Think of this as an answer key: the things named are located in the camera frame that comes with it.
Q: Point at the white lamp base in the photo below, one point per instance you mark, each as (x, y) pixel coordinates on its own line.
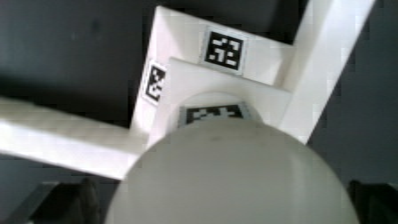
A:
(208, 60)

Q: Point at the white lamp bulb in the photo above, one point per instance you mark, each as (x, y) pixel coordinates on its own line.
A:
(229, 173)

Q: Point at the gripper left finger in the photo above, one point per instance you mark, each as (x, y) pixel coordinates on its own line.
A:
(61, 204)

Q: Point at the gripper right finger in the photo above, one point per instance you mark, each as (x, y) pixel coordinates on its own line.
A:
(375, 202)

